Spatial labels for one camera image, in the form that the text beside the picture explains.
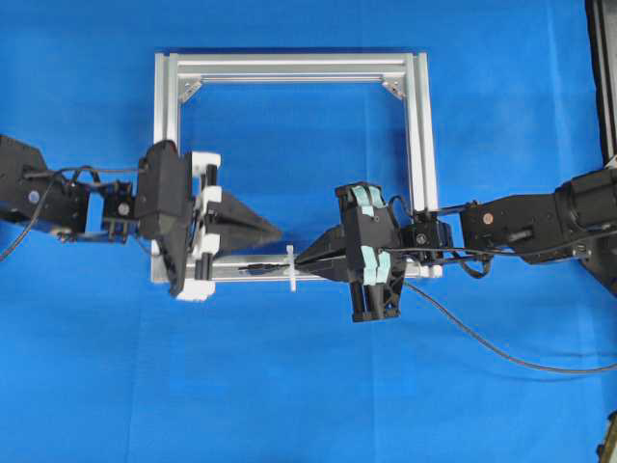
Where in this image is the right gripper teal tape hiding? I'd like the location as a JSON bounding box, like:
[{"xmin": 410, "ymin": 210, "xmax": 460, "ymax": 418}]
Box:
[{"xmin": 295, "ymin": 182, "xmax": 407, "ymax": 322}]

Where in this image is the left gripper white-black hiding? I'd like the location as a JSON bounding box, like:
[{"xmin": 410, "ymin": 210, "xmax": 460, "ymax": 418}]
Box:
[{"xmin": 176, "ymin": 151, "xmax": 282, "ymax": 302}]

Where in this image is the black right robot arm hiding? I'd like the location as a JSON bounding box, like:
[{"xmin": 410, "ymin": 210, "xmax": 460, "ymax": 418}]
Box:
[{"xmin": 286, "ymin": 169, "xmax": 616, "ymax": 322}]

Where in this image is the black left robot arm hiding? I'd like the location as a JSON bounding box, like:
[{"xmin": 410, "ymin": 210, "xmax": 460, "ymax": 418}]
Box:
[{"xmin": 1, "ymin": 136, "xmax": 282, "ymax": 301}]

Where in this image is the blue table mat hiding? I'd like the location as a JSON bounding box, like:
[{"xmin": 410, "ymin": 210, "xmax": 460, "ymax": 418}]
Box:
[{"xmin": 1, "ymin": 1, "xmax": 616, "ymax": 462}]

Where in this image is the black equipment at right edge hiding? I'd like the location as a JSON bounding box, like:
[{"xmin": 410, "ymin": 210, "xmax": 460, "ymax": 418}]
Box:
[{"xmin": 585, "ymin": 0, "xmax": 616, "ymax": 169}]

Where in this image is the white string loop holder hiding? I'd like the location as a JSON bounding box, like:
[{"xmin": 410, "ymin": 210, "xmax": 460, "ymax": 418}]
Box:
[{"xmin": 286, "ymin": 244, "xmax": 297, "ymax": 292}]

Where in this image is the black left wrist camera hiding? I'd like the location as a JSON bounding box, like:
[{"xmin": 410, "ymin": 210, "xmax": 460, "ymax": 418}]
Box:
[{"xmin": 134, "ymin": 140, "xmax": 195, "ymax": 297}]

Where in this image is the silver corner bracket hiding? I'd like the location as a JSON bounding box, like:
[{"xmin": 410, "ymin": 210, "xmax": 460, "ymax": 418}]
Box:
[
  {"xmin": 177, "ymin": 79, "xmax": 201, "ymax": 104},
  {"xmin": 382, "ymin": 79, "xmax": 406, "ymax": 100}
]

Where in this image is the aluminium extrusion frame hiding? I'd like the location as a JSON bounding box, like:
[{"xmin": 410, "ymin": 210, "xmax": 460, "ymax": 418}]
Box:
[{"xmin": 153, "ymin": 52, "xmax": 440, "ymax": 284}]

